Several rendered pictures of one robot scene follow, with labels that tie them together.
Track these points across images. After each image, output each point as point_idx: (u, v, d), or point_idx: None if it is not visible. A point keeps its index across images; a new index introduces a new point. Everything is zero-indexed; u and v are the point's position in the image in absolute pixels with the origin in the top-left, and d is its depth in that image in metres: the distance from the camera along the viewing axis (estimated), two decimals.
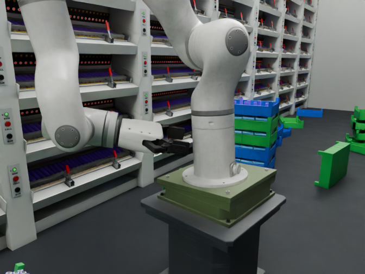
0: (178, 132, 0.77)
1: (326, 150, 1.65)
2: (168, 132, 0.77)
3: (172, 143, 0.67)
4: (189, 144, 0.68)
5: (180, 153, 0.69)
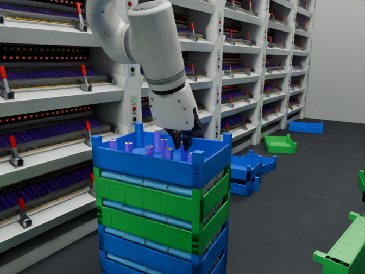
0: (180, 141, 0.74)
1: (333, 250, 0.75)
2: (176, 133, 0.72)
3: None
4: (191, 144, 0.74)
5: (186, 145, 0.72)
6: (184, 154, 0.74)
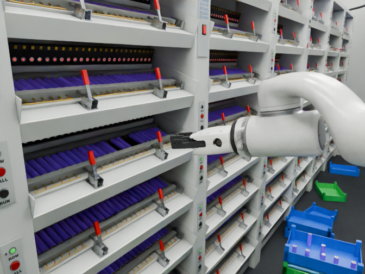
0: (176, 140, 0.72)
1: None
2: None
3: (194, 132, 0.74)
4: (180, 134, 0.76)
5: None
6: (123, 142, 0.96)
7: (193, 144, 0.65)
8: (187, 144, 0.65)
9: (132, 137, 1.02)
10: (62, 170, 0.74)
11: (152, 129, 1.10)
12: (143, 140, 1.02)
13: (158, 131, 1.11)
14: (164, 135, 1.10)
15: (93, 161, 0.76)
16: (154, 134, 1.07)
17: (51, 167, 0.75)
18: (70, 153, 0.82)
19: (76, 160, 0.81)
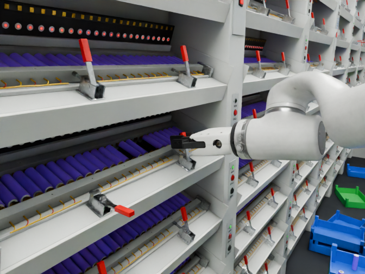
0: (176, 140, 0.72)
1: None
2: None
3: (194, 133, 0.74)
4: (180, 134, 0.76)
5: None
6: (136, 147, 0.72)
7: (193, 144, 0.65)
8: (187, 144, 0.65)
9: (147, 140, 0.77)
10: (54, 193, 0.50)
11: (171, 129, 0.86)
12: (161, 144, 0.78)
13: (178, 131, 0.87)
14: None
15: (120, 211, 0.50)
16: (175, 135, 0.83)
17: (35, 186, 0.50)
18: (64, 163, 0.58)
19: (73, 173, 0.56)
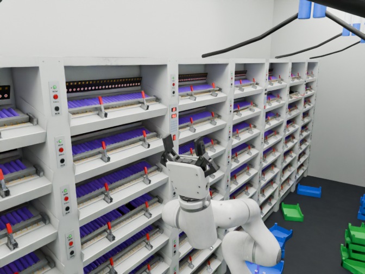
0: (197, 143, 0.71)
1: None
2: (199, 154, 0.72)
3: None
4: (168, 134, 0.76)
5: (164, 144, 0.75)
6: (125, 208, 1.64)
7: (211, 173, 0.73)
8: (215, 171, 0.72)
9: (131, 203, 1.69)
10: (94, 233, 1.42)
11: (143, 194, 1.78)
12: (137, 204, 1.69)
13: (147, 195, 1.78)
14: (150, 198, 1.77)
15: (109, 227, 1.43)
16: (144, 198, 1.75)
17: (88, 231, 1.42)
18: (96, 220, 1.50)
19: (100, 224, 1.48)
